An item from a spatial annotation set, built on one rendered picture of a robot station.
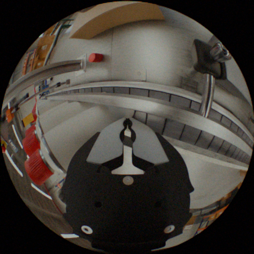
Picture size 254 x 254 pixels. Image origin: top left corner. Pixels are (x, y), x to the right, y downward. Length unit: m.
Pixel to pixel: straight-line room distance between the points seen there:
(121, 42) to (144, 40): 0.06
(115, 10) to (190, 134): 0.33
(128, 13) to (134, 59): 0.16
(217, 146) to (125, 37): 0.34
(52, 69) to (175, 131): 0.39
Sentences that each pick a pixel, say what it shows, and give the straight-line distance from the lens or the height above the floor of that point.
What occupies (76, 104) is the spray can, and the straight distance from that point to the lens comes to 0.15.
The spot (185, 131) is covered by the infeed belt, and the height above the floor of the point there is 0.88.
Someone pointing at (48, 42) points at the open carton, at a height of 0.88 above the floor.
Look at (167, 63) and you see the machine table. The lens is 0.21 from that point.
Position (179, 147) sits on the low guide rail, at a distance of 0.15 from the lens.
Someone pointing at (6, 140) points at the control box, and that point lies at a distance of 0.48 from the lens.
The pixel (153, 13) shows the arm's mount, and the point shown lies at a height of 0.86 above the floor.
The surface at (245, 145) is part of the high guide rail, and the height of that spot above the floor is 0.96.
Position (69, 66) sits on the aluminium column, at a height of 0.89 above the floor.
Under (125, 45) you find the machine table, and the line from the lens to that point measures 0.26.
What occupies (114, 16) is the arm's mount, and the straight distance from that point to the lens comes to 0.28.
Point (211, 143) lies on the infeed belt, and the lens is 0.21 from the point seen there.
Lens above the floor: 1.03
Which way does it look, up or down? 47 degrees down
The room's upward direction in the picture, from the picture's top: 133 degrees counter-clockwise
